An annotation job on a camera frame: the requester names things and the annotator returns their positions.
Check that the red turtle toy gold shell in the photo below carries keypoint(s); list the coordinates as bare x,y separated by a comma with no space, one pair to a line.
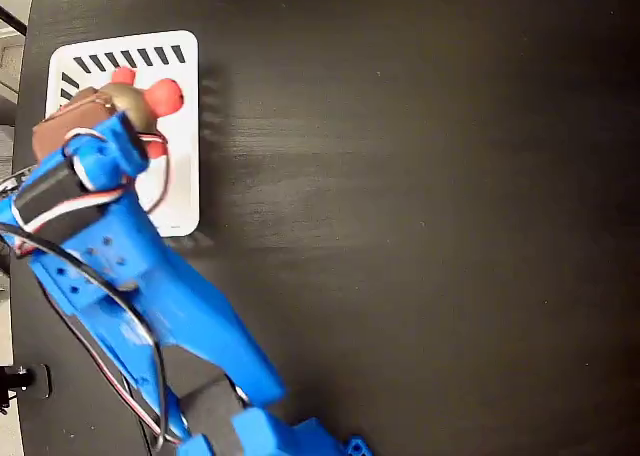
165,96

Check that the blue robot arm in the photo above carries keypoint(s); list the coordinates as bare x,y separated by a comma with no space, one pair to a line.
190,301

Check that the white plastic basket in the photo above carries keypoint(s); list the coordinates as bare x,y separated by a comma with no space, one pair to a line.
185,176

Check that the black metal rod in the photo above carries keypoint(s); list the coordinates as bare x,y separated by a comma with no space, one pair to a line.
12,20

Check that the black table clamp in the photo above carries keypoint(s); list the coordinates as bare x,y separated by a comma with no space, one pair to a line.
42,381

